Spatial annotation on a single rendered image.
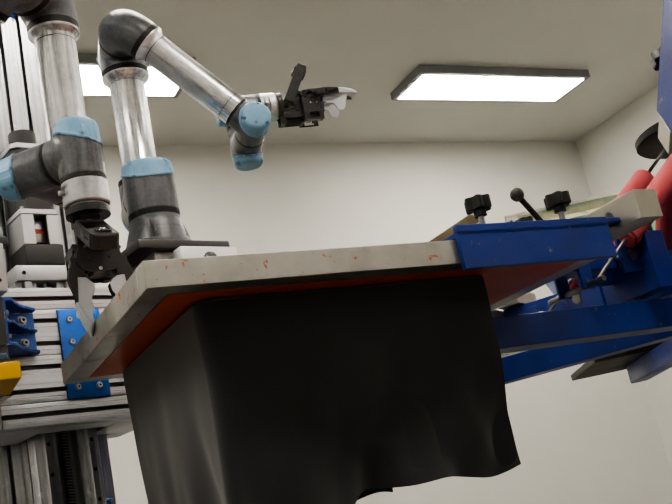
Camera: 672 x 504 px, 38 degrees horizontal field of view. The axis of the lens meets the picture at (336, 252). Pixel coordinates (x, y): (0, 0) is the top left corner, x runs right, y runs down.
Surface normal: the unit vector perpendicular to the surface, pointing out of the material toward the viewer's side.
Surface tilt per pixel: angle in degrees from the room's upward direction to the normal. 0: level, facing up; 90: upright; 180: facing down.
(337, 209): 90
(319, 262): 90
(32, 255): 90
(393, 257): 90
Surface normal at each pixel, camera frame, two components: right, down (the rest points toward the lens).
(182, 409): -0.84, 0.06
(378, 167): 0.42, -0.32
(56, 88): -0.02, -0.26
